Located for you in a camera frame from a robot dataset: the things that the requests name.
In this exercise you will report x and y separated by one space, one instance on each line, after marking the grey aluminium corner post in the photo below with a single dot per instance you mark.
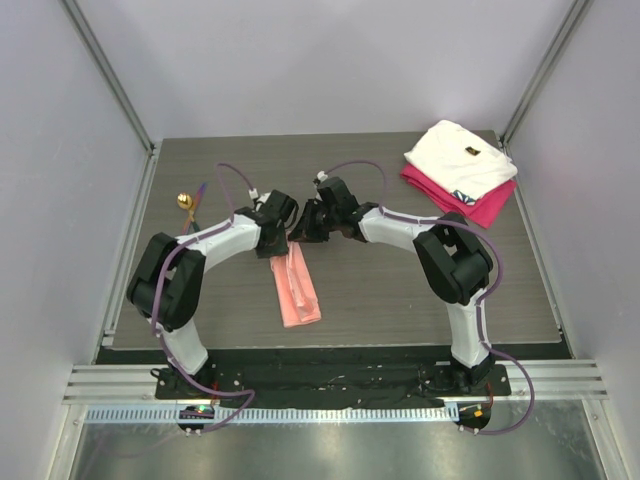
559 42

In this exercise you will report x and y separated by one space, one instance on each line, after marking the aluminium front rail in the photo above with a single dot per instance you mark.
119 384

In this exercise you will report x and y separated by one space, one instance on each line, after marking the magenta folded cloth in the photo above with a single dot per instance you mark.
483 212

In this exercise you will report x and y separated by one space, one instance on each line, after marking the iridescent purple utensil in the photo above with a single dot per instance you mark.
197 197

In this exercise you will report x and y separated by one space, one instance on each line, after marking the grey left corner post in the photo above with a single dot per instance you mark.
95 50

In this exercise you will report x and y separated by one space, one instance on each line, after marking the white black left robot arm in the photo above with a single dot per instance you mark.
166 285

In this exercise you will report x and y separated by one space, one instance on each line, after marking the white slotted cable duct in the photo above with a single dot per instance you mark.
198 413

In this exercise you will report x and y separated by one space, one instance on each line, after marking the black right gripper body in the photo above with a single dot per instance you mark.
314 220

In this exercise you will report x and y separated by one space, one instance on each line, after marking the white folded cloth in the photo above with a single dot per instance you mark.
460 162

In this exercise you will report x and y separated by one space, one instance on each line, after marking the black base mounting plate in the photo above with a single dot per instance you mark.
362 377

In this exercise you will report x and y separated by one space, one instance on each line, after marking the pink satin napkin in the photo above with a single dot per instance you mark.
297 297

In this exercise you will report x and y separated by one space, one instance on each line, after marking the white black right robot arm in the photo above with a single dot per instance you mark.
455 263

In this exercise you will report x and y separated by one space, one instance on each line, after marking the gold spoon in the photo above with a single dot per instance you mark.
185 202

